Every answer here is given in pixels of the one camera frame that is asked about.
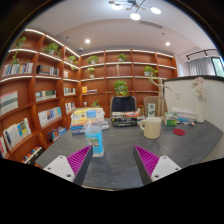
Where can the dark-backed office chair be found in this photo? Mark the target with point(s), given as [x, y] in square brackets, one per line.
[123, 104]

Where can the wooden shelf unit with books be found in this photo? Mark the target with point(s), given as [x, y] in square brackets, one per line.
[46, 86]

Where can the white partition with dark top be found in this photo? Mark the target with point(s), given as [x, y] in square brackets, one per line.
[183, 93]

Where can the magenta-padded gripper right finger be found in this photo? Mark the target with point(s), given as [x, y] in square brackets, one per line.
[161, 166]

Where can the black track light rail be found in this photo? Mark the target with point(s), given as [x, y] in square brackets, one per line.
[200, 52]

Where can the clear water bottle blue cap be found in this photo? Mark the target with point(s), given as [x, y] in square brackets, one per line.
[94, 136]

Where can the grey window curtain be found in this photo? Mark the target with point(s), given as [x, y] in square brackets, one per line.
[201, 66]

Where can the stack of colourful books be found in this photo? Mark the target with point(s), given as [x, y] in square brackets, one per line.
[78, 121]

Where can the cream ceramic mug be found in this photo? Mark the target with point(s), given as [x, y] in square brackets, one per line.
[152, 128]

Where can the green tissue box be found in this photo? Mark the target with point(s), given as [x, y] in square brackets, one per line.
[171, 120]

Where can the tan chair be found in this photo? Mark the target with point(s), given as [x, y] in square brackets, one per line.
[151, 100]

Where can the window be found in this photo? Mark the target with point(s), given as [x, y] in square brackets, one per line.
[218, 66]

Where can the flat round red coaster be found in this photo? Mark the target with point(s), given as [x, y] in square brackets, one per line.
[179, 132]

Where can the stack of white packages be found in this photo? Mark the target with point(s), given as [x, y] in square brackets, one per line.
[185, 113]

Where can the recessed ceiling light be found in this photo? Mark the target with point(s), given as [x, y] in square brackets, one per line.
[87, 41]
[167, 43]

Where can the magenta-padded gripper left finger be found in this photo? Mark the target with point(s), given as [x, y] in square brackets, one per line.
[63, 166]

